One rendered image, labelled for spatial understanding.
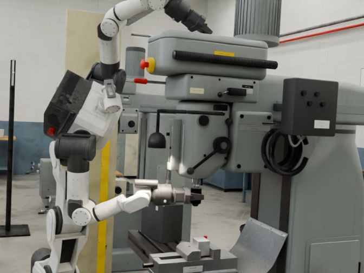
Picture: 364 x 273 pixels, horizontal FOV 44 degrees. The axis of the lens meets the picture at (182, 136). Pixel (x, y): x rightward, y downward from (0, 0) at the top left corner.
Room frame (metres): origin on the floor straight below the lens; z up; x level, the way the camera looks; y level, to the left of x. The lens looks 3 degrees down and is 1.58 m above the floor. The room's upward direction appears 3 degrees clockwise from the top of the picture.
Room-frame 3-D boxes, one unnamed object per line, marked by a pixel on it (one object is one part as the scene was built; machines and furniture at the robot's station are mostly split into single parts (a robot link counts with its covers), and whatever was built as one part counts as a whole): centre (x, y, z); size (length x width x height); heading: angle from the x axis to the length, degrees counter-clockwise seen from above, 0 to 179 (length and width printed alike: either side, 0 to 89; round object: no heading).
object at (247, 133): (1.97, -0.25, 1.47); 0.24 x 0.19 x 0.26; 23
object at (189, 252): (1.80, -0.05, 1.02); 0.12 x 0.06 x 0.04; 22
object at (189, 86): (1.91, -0.11, 1.68); 0.34 x 0.24 x 0.10; 113
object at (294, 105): (1.70, -0.48, 1.62); 0.20 x 0.09 x 0.21; 113
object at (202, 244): (1.82, -0.10, 1.03); 0.06 x 0.05 x 0.06; 22
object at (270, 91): (2.08, -0.53, 1.66); 0.80 x 0.23 x 0.20; 113
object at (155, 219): (2.32, 0.08, 1.03); 0.22 x 0.12 x 0.20; 33
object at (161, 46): (1.90, -0.09, 1.81); 0.47 x 0.26 x 0.16; 113
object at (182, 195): (1.88, 0.02, 1.23); 0.13 x 0.12 x 0.10; 8
